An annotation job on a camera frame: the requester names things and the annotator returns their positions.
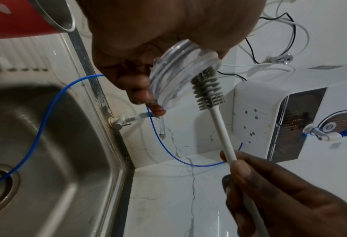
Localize stainless steel sink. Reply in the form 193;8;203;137
0;32;134;237

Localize person's right hand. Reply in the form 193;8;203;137
220;150;347;237

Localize metal wall clip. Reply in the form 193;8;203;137
265;53;294;65

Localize white bottle brush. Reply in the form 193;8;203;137
190;66;271;237

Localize thin blue tube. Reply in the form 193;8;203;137
0;74;245;193

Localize pink steel tumbler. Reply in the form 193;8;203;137
0;0;77;41

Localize clear plastic lid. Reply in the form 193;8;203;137
148;39;223;110

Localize large white box appliance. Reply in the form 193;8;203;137
231;65;347;163

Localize white blue dispenser tap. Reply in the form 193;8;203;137
301;125;347;142

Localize black hanging cable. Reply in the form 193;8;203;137
220;11;297;82

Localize metal faucet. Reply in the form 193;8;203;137
107;110;166;140

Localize person's left hand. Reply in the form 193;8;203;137
75;0;268;118

